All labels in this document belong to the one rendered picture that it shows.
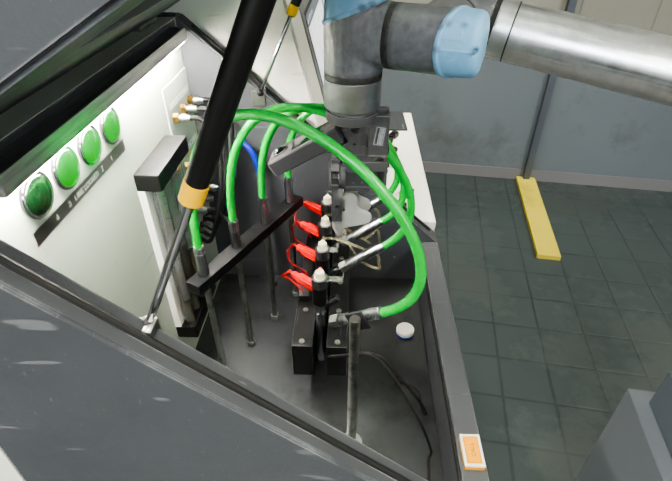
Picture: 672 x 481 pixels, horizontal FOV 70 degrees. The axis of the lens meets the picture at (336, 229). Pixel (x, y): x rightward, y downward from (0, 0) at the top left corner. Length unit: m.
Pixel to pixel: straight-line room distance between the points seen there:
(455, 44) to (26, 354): 0.51
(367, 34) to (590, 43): 0.27
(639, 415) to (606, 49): 0.74
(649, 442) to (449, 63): 0.83
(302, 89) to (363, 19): 0.46
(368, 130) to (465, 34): 0.18
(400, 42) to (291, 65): 0.47
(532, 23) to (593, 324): 2.00
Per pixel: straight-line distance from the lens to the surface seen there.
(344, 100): 0.62
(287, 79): 1.02
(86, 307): 0.46
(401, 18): 0.58
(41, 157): 0.55
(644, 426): 1.16
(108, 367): 0.48
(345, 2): 0.59
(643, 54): 0.70
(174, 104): 0.95
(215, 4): 1.02
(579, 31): 0.69
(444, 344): 0.94
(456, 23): 0.57
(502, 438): 2.00
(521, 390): 2.15
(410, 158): 1.47
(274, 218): 0.97
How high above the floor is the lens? 1.64
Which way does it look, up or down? 36 degrees down
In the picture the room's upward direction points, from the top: straight up
